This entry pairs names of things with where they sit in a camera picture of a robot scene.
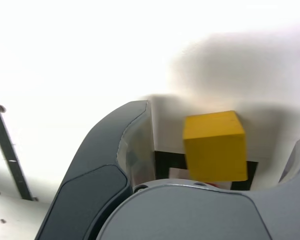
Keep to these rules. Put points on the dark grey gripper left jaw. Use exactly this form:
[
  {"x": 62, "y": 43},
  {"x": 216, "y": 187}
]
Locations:
[{"x": 90, "y": 175}]

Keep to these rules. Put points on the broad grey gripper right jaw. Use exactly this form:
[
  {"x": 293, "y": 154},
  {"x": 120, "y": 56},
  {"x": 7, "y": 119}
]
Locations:
[{"x": 190, "y": 215}]

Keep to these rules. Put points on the yellow cube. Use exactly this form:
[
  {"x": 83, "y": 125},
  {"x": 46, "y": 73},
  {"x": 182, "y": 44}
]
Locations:
[{"x": 215, "y": 155}]

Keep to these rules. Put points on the black tape square outline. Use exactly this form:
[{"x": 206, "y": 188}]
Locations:
[{"x": 170, "y": 160}]

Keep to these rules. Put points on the black tape strip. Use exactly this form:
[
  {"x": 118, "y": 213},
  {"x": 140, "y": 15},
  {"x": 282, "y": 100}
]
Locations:
[{"x": 10, "y": 150}]

